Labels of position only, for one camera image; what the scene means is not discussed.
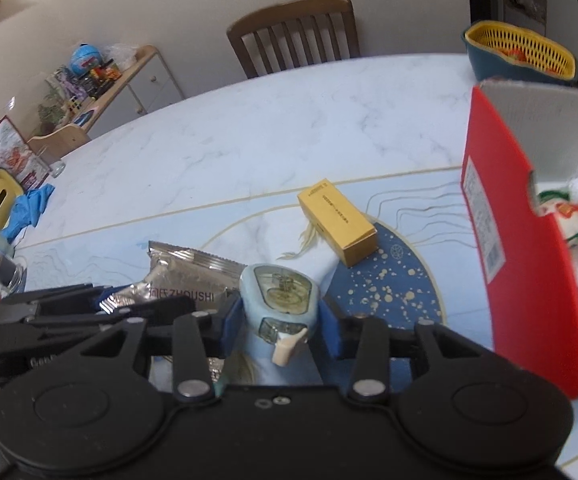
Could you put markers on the pale blue plastic toy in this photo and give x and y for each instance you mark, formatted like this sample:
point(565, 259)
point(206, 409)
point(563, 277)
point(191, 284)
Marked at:
point(279, 292)

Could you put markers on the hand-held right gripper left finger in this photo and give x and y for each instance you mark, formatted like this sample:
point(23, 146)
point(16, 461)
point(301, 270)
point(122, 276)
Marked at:
point(231, 325)

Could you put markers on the blue toy ball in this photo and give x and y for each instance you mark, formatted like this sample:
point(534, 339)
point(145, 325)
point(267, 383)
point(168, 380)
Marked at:
point(85, 58)

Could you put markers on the red printed carton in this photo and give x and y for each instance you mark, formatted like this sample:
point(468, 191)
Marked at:
point(9, 152)

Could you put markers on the green white embroidered tassel sachet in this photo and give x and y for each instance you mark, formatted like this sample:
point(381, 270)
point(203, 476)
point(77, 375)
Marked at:
point(566, 212)

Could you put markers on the small green plant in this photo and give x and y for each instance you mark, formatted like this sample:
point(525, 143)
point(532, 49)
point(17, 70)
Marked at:
point(51, 107)

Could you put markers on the clear plastic bag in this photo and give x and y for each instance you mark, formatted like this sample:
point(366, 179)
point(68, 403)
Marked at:
point(119, 54)

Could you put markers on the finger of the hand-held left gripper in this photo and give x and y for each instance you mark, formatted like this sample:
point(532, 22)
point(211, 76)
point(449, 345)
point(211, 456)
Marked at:
point(49, 300)
point(159, 312)

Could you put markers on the pile of strawberries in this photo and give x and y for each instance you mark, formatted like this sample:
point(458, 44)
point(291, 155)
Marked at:
point(514, 54)

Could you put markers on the clear drinking glass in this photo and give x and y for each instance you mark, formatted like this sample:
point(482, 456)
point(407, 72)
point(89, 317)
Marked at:
point(56, 165)

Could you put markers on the red white cardboard box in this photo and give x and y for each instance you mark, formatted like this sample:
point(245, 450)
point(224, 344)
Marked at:
point(519, 260)

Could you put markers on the yellow cardboard box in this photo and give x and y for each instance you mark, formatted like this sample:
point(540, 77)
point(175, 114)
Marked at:
point(336, 220)

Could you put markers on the wooden white sideboard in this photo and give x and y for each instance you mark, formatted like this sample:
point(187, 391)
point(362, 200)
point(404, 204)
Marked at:
point(139, 90)

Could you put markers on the blue cloth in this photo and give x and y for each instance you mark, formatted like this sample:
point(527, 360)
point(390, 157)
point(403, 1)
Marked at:
point(29, 210)

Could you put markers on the yellow blue strainer basket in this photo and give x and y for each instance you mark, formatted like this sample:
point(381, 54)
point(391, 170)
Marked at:
point(519, 67)

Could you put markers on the silver foil snack packet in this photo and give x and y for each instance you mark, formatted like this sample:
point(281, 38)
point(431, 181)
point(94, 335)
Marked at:
point(184, 266)

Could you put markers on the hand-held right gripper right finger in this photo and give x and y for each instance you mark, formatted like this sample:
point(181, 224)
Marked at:
point(331, 330)

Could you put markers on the brown wooden slat chair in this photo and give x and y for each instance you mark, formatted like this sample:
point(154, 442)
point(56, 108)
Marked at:
point(294, 17)

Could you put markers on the blue patterned table mat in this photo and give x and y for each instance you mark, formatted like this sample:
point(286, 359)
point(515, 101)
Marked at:
point(409, 280)

